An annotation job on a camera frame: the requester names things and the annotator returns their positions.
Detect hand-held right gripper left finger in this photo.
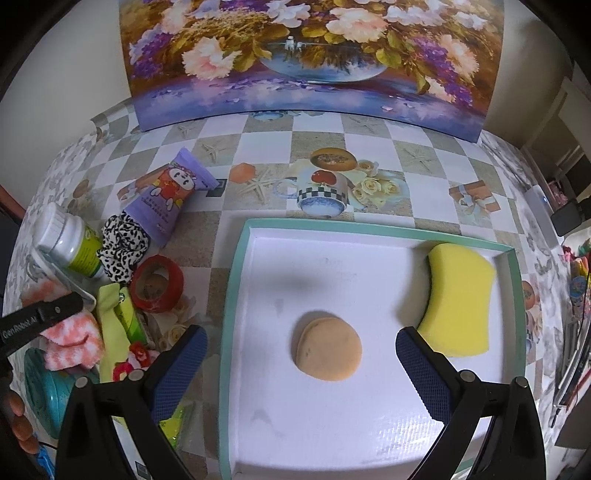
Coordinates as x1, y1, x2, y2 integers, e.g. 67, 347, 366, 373
54, 324, 208, 480

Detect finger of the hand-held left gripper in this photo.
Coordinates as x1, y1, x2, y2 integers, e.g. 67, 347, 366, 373
0, 293, 86, 358

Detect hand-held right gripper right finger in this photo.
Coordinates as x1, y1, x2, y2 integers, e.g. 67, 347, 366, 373
395, 326, 559, 480

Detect pink white fuzzy cloth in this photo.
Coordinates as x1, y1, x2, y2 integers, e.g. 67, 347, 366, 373
39, 310, 105, 371

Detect white tray teal rim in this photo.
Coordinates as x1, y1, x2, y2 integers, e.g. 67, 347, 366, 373
217, 218, 527, 480

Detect person's left hand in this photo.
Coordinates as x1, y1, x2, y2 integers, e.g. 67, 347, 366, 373
8, 364, 40, 455

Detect green tissue packet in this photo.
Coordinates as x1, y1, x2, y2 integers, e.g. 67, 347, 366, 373
113, 286, 153, 347

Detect teal cartoon cloth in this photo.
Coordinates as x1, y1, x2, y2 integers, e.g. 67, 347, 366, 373
24, 348, 100, 437

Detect white bottle green label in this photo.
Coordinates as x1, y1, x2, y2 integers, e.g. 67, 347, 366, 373
34, 202, 112, 280

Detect yellow sponge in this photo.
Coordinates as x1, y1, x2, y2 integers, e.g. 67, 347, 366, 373
417, 243, 498, 358

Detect red tape roll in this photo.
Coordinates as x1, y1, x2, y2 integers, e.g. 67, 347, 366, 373
130, 255, 184, 313

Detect round tan cookie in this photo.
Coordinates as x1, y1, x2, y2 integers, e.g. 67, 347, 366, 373
294, 311, 363, 382

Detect leopard print scrunchie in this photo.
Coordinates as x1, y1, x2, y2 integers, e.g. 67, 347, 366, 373
97, 211, 151, 283

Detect dark wooden furniture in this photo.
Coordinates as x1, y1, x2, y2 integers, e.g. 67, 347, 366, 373
0, 185, 24, 296

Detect blue plastic thing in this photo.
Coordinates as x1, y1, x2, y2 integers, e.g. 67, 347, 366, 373
34, 445, 58, 480

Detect metal rods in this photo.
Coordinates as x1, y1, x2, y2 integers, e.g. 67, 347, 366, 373
549, 318, 591, 430

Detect purple snack packet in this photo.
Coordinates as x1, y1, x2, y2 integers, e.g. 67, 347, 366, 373
126, 147, 221, 247

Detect colourful clutter pile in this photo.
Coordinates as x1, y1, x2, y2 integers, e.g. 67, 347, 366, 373
561, 240, 591, 324

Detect white device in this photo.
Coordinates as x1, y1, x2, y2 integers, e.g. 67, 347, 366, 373
524, 185, 555, 222

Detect black device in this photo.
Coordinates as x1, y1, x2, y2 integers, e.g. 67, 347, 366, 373
553, 203, 583, 237

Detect checkered printed tablecloth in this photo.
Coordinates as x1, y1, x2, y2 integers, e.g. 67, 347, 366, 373
0, 108, 573, 480

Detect white shelf unit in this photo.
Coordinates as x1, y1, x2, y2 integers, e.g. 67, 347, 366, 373
522, 78, 591, 185

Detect flower painting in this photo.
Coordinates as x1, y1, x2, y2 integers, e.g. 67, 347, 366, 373
119, 0, 504, 143

